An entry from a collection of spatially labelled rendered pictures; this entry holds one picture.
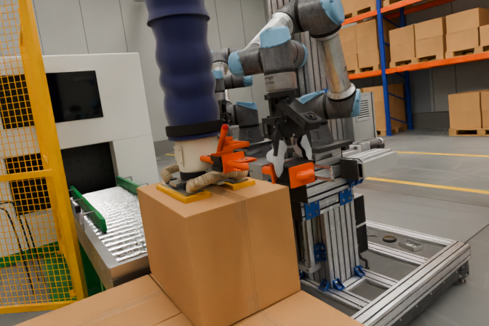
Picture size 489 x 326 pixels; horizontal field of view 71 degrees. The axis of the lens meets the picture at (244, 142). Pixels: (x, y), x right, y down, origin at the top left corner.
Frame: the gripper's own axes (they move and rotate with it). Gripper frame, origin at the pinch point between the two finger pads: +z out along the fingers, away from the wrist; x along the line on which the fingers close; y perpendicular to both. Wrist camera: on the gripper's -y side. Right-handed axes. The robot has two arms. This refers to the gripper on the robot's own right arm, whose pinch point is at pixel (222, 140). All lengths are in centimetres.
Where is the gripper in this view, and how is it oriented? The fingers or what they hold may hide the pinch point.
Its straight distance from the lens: 176.9
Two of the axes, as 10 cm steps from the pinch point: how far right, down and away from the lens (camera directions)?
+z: 1.3, 9.9, 1.0
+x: 8.5, -1.6, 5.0
